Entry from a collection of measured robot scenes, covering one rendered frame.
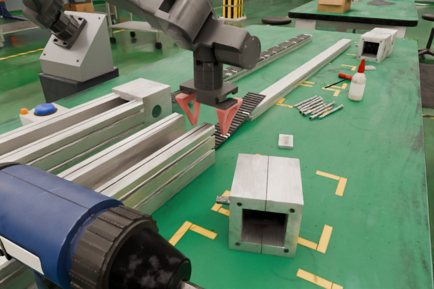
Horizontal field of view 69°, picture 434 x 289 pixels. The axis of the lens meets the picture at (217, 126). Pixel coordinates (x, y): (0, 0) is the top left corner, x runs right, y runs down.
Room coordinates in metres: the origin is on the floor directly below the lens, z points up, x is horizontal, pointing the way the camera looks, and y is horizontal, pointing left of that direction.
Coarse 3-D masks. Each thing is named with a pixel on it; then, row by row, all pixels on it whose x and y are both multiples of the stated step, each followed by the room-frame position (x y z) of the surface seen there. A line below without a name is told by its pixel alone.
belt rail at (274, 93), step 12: (336, 48) 1.31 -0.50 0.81; (312, 60) 1.14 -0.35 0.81; (324, 60) 1.16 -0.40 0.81; (300, 72) 0.99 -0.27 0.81; (312, 72) 1.05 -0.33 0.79; (276, 84) 0.88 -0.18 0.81; (288, 84) 0.88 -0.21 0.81; (276, 96) 0.81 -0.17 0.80; (264, 108) 0.75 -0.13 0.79; (252, 120) 0.70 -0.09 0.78
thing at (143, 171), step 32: (160, 128) 0.50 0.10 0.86; (96, 160) 0.40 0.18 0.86; (128, 160) 0.43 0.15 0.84; (160, 160) 0.40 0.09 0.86; (192, 160) 0.46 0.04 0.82; (128, 192) 0.35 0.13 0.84; (160, 192) 0.39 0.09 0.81; (0, 256) 0.22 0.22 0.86; (0, 288) 0.20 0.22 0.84; (32, 288) 0.22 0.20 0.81
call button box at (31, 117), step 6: (60, 108) 0.64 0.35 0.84; (66, 108) 0.64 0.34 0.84; (30, 114) 0.61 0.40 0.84; (36, 114) 0.61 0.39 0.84; (42, 114) 0.61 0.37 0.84; (48, 114) 0.61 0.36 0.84; (54, 114) 0.61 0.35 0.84; (24, 120) 0.60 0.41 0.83; (30, 120) 0.59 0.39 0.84; (36, 120) 0.58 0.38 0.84
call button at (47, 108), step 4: (44, 104) 0.64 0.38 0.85; (48, 104) 0.64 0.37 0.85; (36, 108) 0.61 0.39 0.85; (40, 108) 0.61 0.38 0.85; (44, 108) 0.61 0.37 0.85; (48, 108) 0.61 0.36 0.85; (52, 108) 0.62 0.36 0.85; (36, 112) 0.61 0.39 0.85; (40, 112) 0.60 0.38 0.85; (44, 112) 0.61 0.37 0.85; (48, 112) 0.61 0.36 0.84
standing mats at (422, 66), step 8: (424, 64) 3.77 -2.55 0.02; (424, 72) 3.44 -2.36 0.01; (432, 72) 3.44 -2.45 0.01; (424, 80) 3.18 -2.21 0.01; (432, 80) 3.18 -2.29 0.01; (424, 88) 2.93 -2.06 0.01; (432, 88) 2.93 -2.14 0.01; (424, 96) 2.73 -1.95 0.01; (432, 96) 2.73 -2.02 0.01; (424, 104) 2.55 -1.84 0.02; (432, 104) 2.55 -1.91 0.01
